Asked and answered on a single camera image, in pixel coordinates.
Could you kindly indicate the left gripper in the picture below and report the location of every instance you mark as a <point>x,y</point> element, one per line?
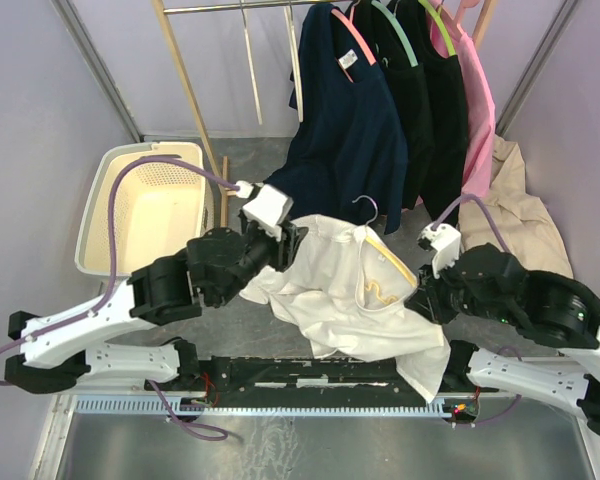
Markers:
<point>285,247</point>

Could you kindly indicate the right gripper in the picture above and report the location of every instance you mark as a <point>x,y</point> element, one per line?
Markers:
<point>426,298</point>

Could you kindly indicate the white t shirt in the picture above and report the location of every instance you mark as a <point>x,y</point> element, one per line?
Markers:
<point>323,294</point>

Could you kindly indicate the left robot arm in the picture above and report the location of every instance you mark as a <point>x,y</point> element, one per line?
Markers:
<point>72,348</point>

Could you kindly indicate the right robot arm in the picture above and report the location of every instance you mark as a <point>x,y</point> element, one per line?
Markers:
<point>547,308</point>

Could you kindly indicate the black t shirt right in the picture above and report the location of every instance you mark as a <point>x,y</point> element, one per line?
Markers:
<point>443,183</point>

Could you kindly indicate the black t shirt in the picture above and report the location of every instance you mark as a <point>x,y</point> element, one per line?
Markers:
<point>443,183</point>
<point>408,88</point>

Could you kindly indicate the navy blue t shirt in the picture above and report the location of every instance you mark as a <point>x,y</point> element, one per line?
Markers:
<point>351,140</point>

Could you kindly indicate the pink t shirt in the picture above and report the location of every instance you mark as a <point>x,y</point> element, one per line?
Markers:
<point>481,110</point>

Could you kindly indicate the white plastic hanger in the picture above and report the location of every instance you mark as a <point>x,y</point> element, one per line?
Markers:
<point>250,61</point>

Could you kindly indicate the pink hanger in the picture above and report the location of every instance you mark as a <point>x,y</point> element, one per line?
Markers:
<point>350,58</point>
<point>463,7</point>

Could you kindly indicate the black t shirt left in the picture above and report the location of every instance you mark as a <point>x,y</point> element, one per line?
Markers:
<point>408,88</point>

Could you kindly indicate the pink hanger far right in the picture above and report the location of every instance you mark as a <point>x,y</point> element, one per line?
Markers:
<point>463,7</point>

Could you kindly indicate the lime green hanger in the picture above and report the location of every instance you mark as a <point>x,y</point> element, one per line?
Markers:
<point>435,16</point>

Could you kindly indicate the beige garment on floor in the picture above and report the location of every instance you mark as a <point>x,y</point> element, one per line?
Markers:
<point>521,218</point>

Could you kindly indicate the cream laundry basket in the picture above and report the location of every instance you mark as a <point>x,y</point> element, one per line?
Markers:
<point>158,208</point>

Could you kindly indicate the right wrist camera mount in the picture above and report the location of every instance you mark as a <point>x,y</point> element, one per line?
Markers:
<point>445,241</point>

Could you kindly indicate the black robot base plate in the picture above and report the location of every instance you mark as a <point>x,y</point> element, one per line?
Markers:
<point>261,382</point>

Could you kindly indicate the white slotted cable duct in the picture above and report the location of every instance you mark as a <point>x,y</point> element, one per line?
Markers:
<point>183,406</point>

